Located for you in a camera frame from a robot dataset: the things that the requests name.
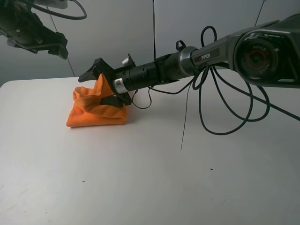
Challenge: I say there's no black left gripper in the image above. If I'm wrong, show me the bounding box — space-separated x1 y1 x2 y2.
36 31 68 60

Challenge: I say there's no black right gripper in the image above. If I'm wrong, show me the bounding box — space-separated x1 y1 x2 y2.
78 54 136 107

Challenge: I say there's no orange terry towel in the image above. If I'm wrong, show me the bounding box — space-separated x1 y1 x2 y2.
66 74 128 128

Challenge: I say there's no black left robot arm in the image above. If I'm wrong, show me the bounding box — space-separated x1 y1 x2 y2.
0 0 68 60

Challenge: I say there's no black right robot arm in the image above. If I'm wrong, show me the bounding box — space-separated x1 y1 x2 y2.
78 14 300 105

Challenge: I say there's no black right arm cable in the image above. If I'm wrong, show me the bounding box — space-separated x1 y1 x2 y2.
131 0 300 150

